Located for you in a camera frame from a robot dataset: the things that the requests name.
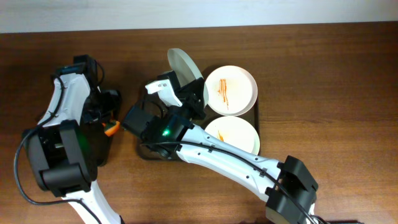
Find black plastic tray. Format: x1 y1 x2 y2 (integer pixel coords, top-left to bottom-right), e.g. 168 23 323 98
91 90 122 167

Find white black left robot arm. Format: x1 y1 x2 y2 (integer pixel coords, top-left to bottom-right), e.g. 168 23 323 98
18 55 124 223

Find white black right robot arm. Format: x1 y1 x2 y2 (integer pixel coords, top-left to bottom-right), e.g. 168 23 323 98
121 71 321 223

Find white plate with sauce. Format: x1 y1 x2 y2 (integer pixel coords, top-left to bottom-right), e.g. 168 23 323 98
205 116 261 155
205 65 258 116

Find orange and green sponge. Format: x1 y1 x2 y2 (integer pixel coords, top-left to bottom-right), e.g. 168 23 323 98
103 119 120 137

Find brown serving tray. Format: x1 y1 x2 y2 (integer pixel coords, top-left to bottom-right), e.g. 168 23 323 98
136 79 261 162

